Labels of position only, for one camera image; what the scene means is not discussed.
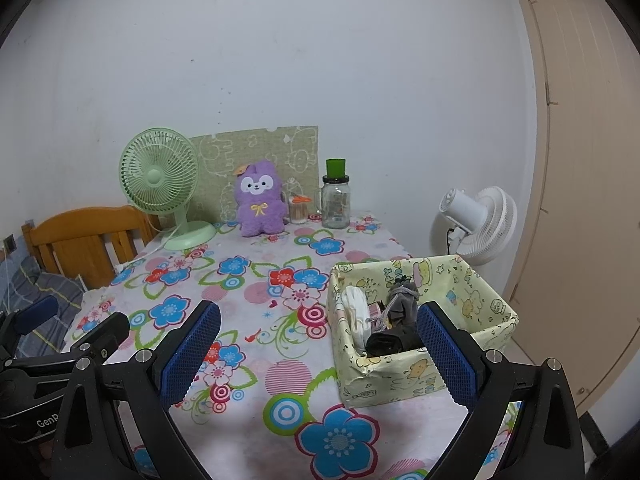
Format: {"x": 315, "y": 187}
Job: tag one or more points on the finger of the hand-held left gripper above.
{"x": 37, "y": 310}
{"x": 107, "y": 332}

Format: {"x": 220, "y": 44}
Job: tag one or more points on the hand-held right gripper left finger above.
{"x": 192, "y": 355}

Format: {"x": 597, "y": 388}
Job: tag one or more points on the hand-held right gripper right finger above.
{"x": 445, "y": 360}

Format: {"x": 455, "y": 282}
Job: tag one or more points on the yellow cartoon paper box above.
{"x": 400, "y": 375}

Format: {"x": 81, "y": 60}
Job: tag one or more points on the black cloth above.
{"x": 392, "y": 342}

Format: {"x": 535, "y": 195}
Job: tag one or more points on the grey sock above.
{"x": 405, "y": 302}

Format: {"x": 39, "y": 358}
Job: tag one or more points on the white towel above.
{"x": 357, "y": 317}

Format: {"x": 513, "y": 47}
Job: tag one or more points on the grey plaid blanket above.
{"x": 45, "y": 285}

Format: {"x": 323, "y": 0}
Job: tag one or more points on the white fan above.
{"x": 480, "y": 220}

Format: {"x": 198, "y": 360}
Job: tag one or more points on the green desk fan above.
{"x": 155, "y": 177}

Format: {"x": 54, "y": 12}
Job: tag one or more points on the purple plush toy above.
{"x": 257, "y": 200}

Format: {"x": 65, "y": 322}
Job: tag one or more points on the cotton swab jar orange lid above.
{"x": 299, "y": 210}

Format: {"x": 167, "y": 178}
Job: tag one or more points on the glass mug jar green lid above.
{"x": 336, "y": 200}

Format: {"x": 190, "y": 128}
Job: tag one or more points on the green patterned board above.
{"x": 280, "y": 155}

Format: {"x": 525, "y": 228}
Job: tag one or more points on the beige door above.
{"x": 585, "y": 185}

